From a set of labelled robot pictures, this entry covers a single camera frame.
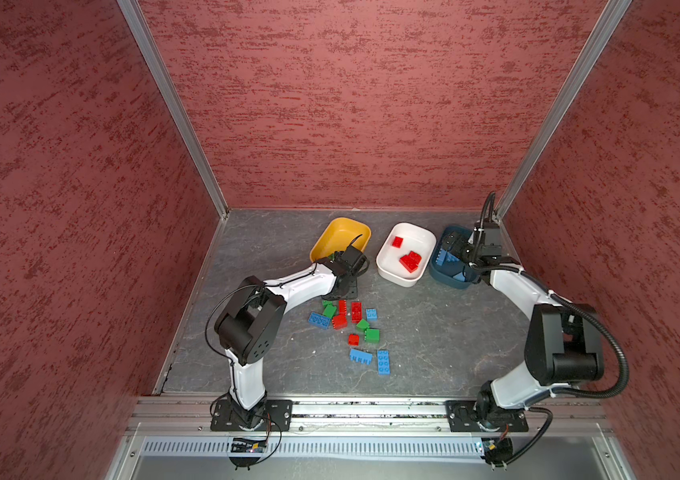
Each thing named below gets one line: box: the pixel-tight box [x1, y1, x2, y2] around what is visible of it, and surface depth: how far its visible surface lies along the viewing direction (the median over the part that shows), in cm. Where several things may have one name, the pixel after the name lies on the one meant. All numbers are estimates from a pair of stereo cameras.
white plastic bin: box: [376, 223, 437, 288], surface depth 109 cm
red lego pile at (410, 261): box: [399, 250, 421, 274], surface depth 105 cm
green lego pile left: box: [322, 300, 337, 319], surface depth 92 cm
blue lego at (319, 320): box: [308, 312, 331, 330], surface depth 91 cm
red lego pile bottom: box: [332, 306, 348, 330], surface depth 91 cm
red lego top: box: [400, 250, 422, 273], surface depth 106 cm
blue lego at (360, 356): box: [349, 348, 373, 365], surface depth 83 cm
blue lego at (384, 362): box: [377, 350, 391, 376], surface depth 83 cm
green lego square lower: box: [364, 329, 381, 343], surface depth 87 cm
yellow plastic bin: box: [309, 217, 372, 263], surface depth 112 cm
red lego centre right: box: [351, 302, 363, 324], surface depth 94 cm
